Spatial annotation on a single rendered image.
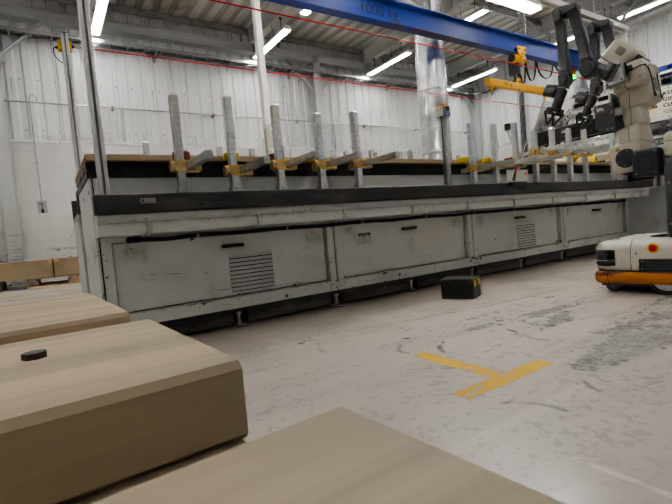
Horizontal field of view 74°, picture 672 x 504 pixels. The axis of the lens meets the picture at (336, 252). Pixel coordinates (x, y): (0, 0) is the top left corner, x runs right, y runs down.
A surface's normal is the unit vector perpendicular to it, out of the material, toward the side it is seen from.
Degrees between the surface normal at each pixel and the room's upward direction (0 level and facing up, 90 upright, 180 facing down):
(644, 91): 90
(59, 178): 90
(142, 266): 90
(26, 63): 90
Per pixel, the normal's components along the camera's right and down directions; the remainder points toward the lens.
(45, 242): 0.55, 0.00
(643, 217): -0.83, 0.11
